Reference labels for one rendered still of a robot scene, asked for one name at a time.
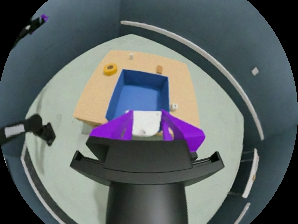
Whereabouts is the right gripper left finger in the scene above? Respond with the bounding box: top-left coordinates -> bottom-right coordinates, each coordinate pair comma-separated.
89,109 -> 134,140

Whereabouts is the yellow tape roll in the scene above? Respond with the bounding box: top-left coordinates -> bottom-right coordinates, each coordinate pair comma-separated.
104,63 -> 117,76

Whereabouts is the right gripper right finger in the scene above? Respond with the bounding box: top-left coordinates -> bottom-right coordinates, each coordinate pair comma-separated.
161,109 -> 206,152

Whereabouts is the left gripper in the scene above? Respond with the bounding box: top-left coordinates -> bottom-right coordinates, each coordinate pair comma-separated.
31,14 -> 48,35

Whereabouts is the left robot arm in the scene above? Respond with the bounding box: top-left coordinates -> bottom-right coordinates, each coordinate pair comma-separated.
0,16 -> 56,147

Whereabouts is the blue open-top tray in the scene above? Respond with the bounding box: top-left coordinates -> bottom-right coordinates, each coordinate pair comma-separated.
105,68 -> 170,121

